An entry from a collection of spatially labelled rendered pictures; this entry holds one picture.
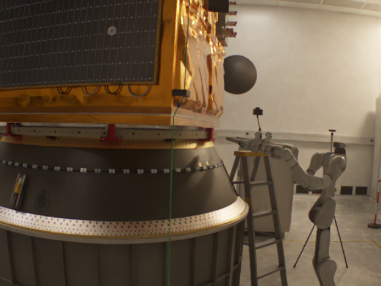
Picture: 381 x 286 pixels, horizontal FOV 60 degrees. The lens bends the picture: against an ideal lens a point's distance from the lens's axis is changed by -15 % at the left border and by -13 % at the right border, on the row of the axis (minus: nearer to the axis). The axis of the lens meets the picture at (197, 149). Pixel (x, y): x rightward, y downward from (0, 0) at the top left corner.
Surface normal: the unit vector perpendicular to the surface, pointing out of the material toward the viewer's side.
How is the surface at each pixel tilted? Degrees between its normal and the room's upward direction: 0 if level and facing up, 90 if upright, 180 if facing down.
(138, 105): 92
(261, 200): 90
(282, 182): 90
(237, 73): 90
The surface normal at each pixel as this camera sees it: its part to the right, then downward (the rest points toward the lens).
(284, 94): -0.15, 0.05
